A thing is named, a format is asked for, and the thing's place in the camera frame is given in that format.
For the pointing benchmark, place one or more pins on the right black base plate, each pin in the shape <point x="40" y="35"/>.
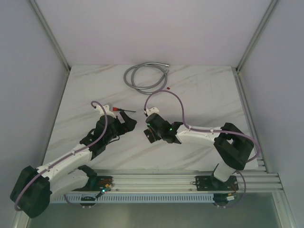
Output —
<point x="209" y="183"/>

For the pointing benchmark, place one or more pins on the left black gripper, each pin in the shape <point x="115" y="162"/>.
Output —
<point x="122" y="124"/>

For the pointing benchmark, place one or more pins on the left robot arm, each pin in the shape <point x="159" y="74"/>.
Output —
<point x="37" y="187"/>

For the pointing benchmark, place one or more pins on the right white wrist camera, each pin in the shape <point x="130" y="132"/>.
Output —
<point x="151" y="111"/>

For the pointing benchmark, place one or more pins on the black fuse box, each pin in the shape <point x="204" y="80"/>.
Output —
<point x="151" y="135"/>

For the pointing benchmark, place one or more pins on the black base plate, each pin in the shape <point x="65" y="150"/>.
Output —
<point x="209" y="183"/>
<point x="97" y="183"/>

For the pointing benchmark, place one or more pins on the red handled screwdriver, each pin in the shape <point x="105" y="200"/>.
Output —
<point x="115" y="109"/>

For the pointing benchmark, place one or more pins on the aluminium mounting rail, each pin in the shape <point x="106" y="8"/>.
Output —
<point x="157" y="181"/>

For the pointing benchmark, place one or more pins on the slotted cable duct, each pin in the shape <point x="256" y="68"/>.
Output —
<point x="81" y="198"/>

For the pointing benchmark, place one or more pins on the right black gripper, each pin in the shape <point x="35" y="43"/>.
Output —
<point x="157" y="137"/>

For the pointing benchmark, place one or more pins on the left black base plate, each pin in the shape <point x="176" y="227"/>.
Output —
<point x="97" y="183"/>

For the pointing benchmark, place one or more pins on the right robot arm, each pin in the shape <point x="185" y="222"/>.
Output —
<point x="232" y="145"/>

